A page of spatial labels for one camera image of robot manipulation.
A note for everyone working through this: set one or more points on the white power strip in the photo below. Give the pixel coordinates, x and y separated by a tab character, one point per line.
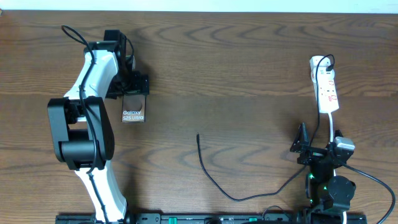
325	92

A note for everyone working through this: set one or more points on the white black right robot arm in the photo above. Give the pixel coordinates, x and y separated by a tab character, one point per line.
329	194

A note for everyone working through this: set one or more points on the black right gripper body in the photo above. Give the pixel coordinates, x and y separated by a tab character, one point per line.
312	155

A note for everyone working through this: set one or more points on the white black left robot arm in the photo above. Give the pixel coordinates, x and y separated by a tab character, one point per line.
81	130

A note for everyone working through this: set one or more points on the white USB charger plug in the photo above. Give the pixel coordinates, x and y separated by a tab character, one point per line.
320	64

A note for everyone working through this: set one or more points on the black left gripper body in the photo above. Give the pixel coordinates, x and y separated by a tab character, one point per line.
131	83

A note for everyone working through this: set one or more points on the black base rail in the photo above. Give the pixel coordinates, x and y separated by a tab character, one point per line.
155	218

